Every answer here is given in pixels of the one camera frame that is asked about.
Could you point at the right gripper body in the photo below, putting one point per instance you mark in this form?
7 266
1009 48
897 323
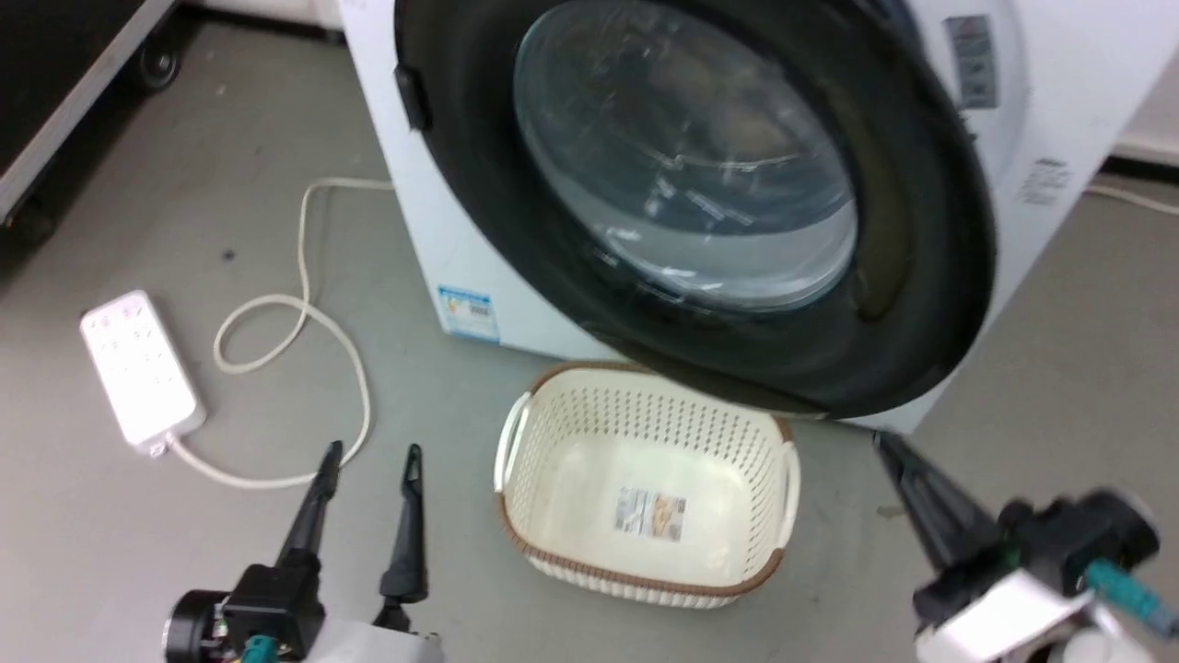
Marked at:
1059 543

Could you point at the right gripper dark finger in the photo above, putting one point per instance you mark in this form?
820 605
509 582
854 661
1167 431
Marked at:
935 511

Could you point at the round black washing machine door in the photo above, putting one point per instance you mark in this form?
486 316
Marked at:
912 230

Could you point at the white front-load washing machine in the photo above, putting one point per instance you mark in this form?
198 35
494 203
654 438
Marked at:
1059 83

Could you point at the cream perforated laundry basket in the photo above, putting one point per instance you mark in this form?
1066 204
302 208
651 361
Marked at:
645 460

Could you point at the black wheeled equipment case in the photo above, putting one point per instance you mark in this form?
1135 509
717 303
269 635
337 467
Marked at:
55 55

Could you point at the white power strip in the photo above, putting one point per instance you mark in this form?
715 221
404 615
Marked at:
138 368

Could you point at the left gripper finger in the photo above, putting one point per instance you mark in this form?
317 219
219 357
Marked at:
318 502
410 543

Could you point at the blue energy label sticker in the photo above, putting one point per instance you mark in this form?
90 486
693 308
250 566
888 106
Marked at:
468 313

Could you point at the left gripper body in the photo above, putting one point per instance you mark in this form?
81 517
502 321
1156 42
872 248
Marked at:
276 599

